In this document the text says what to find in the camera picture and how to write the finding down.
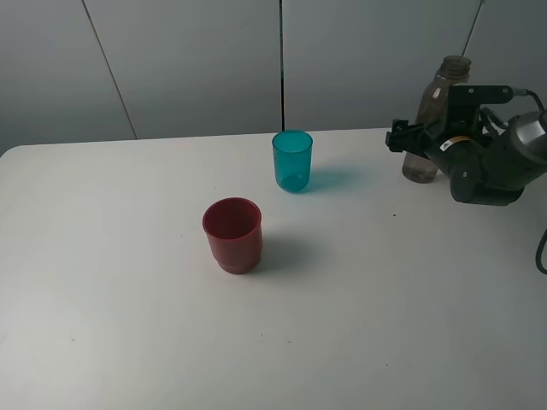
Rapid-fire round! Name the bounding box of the red plastic cup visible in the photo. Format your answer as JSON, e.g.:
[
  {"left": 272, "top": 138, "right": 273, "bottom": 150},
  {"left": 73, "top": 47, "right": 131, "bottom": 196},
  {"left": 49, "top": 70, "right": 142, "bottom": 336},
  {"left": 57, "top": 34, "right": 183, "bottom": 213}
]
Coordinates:
[{"left": 202, "top": 197, "right": 262, "bottom": 275}]

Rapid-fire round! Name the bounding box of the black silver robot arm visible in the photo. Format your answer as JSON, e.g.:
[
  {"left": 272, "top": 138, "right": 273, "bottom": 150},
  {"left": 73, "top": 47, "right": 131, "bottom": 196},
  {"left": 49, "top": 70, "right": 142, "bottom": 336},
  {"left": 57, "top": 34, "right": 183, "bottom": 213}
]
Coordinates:
[{"left": 385, "top": 111, "right": 546, "bottom": 206}]

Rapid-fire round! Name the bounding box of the teal transparent plastic cup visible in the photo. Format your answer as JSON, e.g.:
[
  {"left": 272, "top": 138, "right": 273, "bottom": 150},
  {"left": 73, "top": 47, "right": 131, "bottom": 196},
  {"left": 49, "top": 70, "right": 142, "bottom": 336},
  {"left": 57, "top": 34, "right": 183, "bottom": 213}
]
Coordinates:
[{"left": 272, "top": 130, "right": 313, "bottom": 193}]

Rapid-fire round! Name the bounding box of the smoky transparent plastic bottle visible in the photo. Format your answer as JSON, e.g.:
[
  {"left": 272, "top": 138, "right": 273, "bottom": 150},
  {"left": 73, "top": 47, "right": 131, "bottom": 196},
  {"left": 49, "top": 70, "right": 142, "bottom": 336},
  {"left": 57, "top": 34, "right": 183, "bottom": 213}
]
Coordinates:
[{"left": 402, "top": 56, "right": 472, "bottom": 184}]

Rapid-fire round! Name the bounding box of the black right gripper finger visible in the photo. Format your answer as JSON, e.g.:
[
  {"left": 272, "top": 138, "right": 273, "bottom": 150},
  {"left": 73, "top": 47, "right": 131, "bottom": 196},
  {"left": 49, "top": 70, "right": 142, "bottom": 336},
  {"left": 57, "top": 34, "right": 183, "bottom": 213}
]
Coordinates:
[{"left": 385, "top": 119, "right": 432, "bottom": 155}]

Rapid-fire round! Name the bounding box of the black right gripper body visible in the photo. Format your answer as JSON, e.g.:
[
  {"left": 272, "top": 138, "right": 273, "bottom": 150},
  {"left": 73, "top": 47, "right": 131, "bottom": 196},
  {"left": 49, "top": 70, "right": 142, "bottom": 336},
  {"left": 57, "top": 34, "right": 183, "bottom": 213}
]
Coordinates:
[{"left": 422, "top": 121, "right": 524, "bottom": 205}]

